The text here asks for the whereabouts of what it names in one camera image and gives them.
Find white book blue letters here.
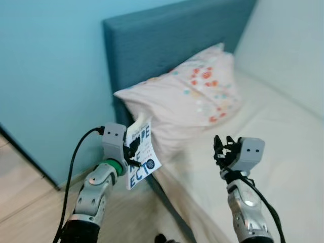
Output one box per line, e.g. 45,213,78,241
125,115,163,190

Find pink patterned pillow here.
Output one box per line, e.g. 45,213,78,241
114,43,242,152

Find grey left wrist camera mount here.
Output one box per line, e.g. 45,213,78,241
102,124,128,163

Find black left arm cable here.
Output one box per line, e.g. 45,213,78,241
53,127,105,243

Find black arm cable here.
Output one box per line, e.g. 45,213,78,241
53,127,105,243
220,170,287,243

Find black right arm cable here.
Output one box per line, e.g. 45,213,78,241
220,170,287,243

